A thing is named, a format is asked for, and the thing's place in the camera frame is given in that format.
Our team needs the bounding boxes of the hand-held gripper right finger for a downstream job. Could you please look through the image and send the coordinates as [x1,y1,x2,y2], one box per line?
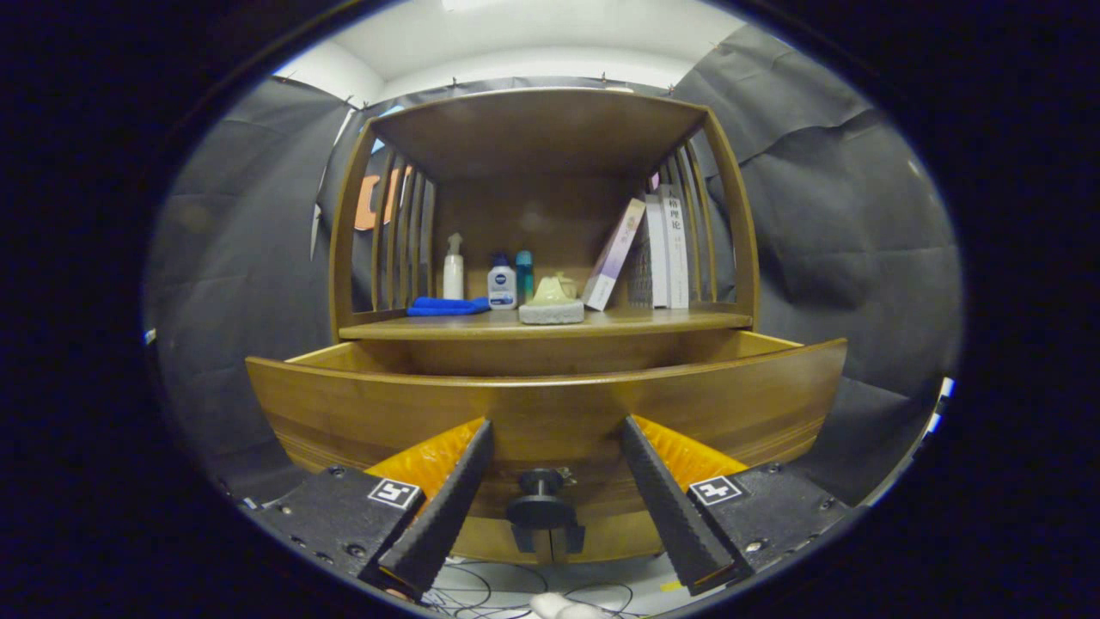
[620,415,856,596]

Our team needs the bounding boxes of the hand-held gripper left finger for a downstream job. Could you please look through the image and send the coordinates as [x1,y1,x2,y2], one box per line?
[241,419,496,598]

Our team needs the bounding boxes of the black round drawer knob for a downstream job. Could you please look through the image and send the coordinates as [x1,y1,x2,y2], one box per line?
[505,469,578,530]

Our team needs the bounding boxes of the wooden drawer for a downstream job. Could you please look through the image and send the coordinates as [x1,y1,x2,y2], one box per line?
[246,331,848,524]

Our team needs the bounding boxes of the wooden cabinet door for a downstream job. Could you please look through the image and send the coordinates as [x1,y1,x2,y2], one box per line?
[550,514,667,565]
[451,516,549,565]

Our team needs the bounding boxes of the wooden countertop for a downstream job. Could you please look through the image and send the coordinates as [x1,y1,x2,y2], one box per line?
[338,305,755,342]

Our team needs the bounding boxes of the wooden cabinet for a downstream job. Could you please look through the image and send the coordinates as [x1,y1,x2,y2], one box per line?
[328,88,761,568]

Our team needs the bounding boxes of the blue cloth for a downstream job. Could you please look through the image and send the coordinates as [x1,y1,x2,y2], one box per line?
[406,297,491,317]

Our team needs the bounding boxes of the white bottle with blue cap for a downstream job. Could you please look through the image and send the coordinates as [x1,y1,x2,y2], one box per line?
[487,253,518,310]

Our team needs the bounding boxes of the white pump bottle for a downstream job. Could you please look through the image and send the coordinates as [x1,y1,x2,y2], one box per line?
[443,233,466,301]

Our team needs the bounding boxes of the patterned cover book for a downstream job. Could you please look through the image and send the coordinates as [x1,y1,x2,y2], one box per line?
[627,193,671,309]

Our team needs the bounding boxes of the white book with black lettering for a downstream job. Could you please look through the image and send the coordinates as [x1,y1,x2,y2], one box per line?
[663,196,691,310]

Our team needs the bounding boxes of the purple and white book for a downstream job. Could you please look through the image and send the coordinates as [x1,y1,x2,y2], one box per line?
[582,198,647,312]

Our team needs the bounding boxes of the black and white striped board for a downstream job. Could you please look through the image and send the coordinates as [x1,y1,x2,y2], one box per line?
[924,377,955,435]

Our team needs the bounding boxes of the tangle of black cables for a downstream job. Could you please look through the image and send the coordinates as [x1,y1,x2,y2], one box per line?
[425,559,637,618]

